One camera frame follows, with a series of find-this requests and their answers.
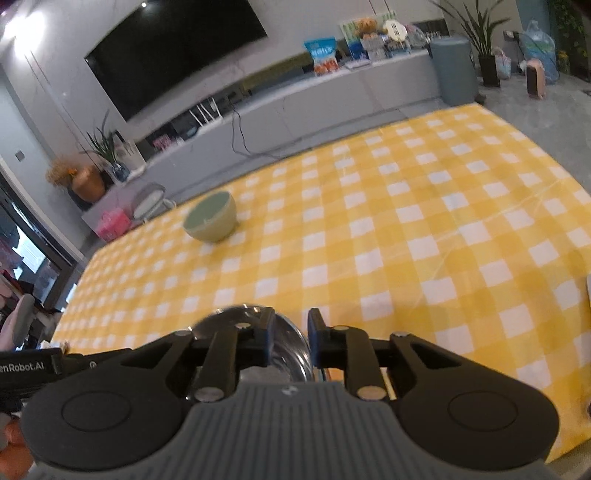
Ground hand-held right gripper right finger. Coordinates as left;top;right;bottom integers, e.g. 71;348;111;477
308;308;462;401

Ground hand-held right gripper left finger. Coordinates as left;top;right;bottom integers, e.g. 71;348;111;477
119;306;276;402

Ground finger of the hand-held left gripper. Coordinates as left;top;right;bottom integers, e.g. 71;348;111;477
61;349;134;376

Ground blue steel-lined bowl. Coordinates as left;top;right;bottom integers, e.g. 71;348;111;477
187;302;319;384

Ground green ceramic bowl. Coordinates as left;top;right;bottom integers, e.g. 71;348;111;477
183;191;238;244

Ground person's left hand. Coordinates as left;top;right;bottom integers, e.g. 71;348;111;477
0;412;37;480

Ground yellow checkered tablecloth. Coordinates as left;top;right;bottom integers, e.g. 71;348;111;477
50;102;591;462

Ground pink box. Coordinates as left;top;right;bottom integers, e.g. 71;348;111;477
95;208;132;241

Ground grey round stool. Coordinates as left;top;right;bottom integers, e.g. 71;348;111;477
133;182;176;221

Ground dried flowers in brown vase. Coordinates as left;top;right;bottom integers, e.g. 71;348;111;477
46;157;108;205

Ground plant in blue vase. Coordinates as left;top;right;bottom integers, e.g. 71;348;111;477
81;111;136;183

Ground white router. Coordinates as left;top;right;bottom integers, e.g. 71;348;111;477
189;97;225;132

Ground grey TV cabinet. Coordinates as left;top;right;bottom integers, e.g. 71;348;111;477
83;48;444;227

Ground blue snack bag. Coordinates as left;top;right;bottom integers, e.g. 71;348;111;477
304;37;340;77

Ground blue box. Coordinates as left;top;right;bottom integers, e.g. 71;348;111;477
346;37;386;61

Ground black television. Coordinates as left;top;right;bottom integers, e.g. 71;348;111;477
84;0;269;121

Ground grey round trash bin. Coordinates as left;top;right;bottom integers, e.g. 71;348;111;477
430;37;478;106

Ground green picture board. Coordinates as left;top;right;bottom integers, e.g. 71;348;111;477
339;14;393;47

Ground tall leafy potted plant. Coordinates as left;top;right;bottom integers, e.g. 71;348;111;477
429;0;511;88

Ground small pink heater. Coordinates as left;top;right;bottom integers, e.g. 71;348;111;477
526;59;546;99

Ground black cable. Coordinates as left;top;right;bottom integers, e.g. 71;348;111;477
230;108;280;158

